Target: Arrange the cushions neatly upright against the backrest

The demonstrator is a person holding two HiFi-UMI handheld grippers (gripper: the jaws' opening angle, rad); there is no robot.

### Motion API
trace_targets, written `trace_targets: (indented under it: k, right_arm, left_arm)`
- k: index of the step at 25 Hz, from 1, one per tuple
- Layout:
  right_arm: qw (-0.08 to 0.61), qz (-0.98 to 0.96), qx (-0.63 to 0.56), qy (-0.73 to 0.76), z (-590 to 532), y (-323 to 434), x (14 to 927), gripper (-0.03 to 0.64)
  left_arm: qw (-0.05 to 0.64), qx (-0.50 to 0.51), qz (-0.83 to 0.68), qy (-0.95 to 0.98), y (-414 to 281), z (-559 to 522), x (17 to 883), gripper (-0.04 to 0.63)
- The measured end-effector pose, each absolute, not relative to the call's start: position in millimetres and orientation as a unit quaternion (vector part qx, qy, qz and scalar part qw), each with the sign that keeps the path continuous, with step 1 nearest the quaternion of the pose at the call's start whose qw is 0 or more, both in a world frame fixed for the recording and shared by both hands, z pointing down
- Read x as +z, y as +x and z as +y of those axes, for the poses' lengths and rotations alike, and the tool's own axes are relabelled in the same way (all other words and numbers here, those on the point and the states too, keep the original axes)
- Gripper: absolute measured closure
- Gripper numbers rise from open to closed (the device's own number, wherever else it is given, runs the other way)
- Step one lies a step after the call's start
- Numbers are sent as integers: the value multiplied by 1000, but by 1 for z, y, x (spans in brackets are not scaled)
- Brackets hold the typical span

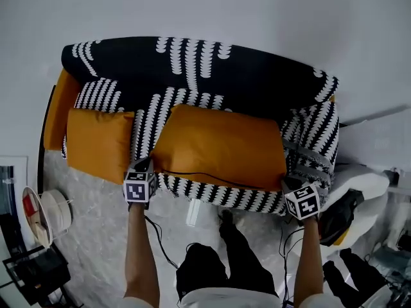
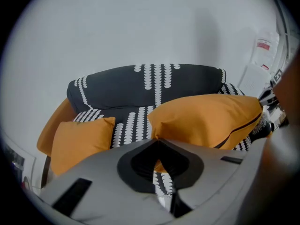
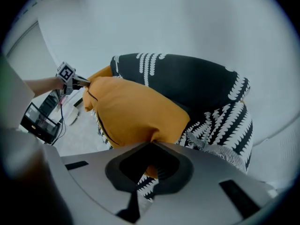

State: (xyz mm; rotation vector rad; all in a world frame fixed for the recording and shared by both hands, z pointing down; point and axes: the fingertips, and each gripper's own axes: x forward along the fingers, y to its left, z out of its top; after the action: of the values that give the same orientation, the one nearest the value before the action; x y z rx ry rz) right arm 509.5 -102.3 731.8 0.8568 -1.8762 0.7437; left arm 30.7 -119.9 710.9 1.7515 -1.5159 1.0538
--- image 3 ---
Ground white round basket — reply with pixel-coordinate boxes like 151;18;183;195
67;106;79;126

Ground person's left forearm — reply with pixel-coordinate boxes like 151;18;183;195
23;76;65;98

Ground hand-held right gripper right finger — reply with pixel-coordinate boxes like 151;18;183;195
138;141;278;225

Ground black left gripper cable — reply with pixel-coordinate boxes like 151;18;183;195
51;90;66;146

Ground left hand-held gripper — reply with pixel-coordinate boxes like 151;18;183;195
55;61;91;96

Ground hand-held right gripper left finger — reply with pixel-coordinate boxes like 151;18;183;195
58;141;154;222

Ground orange cushion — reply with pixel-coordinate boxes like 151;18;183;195
83;76;191;178

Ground orange sofa with striped cover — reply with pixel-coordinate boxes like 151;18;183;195
93;52;254;201

